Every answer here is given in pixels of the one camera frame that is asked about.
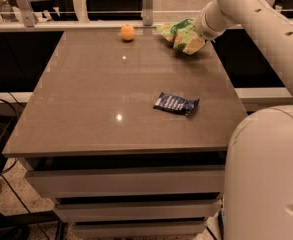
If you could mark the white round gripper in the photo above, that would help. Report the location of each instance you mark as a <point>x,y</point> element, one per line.
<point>204,26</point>

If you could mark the green rice chip bag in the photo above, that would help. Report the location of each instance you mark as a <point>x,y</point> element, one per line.
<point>178,33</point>

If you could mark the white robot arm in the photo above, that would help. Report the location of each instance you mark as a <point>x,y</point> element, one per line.
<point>258,195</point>

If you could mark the dark blue snack packet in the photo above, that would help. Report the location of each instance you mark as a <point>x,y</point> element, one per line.
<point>175,104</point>

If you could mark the orange fruit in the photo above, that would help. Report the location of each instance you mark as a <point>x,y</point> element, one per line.
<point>127,32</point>

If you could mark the grey drawer cabinet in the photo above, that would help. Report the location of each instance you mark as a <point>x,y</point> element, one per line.
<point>114,166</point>

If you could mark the metal glass railing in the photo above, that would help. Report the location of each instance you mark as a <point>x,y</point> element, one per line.
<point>60,15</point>

